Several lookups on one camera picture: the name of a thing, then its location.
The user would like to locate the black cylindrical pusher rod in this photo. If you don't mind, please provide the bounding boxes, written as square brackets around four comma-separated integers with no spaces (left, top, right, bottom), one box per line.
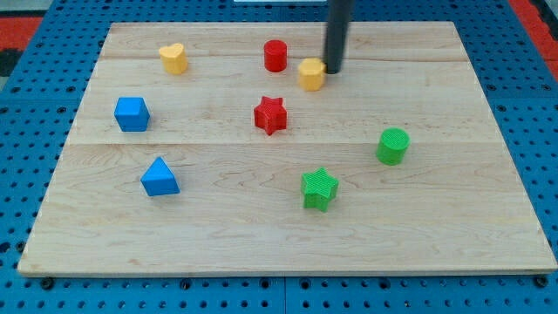
[323,0,354,74]

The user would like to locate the green cylinder block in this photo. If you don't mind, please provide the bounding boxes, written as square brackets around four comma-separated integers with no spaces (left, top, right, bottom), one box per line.
[376,127,411,166]

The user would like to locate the red cylinder block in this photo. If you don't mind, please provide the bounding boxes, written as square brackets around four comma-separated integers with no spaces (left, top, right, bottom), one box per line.
[263,39,288,72]

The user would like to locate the yellow heart block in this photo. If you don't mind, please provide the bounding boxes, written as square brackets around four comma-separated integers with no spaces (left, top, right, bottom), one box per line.
[159,43,188,75]

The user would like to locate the light wooden board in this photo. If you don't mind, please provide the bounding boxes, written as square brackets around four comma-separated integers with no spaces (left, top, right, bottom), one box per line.
[18,22,557,277]

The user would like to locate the green star block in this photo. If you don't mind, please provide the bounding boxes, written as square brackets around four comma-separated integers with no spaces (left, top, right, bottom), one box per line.
[301,167,339,213]

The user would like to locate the blue cube block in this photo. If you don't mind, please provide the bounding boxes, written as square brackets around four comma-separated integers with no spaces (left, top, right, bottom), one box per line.
[114,97,150,132]

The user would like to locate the blue triangle block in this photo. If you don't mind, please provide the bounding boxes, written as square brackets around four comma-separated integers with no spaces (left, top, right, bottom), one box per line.
[140,157,180,197]

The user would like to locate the yellow hexagon block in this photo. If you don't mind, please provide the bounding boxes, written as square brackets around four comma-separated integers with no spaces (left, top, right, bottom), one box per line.
[297,58,325,92]

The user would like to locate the red star block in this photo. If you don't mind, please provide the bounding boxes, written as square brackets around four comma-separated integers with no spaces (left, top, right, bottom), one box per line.
[254,96,288,136]

